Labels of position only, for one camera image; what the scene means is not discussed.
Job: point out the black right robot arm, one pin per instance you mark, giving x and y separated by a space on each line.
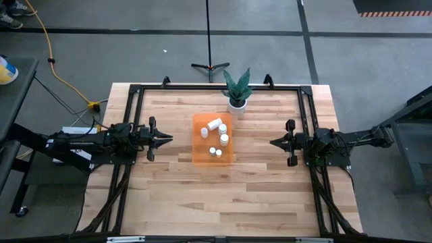
347 141

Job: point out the large white pill bottle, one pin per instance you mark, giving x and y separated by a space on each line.
214 123
224 139

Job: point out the black tripod stand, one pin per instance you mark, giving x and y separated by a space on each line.
209 65

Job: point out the dark grey side table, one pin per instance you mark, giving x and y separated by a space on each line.
13 101

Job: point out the person's shoe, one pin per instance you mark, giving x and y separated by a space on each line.
10 20
22 8

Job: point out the green plant in white pot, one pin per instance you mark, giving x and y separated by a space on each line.
238 92

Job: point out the small clear pill bottle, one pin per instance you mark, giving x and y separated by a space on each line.
204 132

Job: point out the black metal table frame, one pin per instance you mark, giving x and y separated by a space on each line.
219 87

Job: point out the yellow blue white object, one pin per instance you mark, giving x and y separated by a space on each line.
6 72

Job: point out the black caster wheel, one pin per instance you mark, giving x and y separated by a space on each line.
22 211

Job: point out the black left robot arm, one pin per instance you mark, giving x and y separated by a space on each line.
84 146

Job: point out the white paper sheet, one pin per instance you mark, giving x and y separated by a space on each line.
76 130

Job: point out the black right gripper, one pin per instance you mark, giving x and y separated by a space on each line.
294 143

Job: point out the dark metal bench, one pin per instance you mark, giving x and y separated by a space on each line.
411 114

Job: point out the black mat with striped edge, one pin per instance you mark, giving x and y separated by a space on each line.
391 6

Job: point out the silver metal bracket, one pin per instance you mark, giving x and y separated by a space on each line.
125 239
314 240

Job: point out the small white pill bottle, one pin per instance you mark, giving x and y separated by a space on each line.
212 151
218 153

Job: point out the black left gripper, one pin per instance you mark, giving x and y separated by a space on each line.
151 141

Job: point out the orange translucent plastic basket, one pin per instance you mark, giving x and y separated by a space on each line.
202 152

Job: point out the black clamp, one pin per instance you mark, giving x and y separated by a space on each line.
268 80
165 81

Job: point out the white-capped clear pill bottle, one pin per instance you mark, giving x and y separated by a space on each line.
222 128

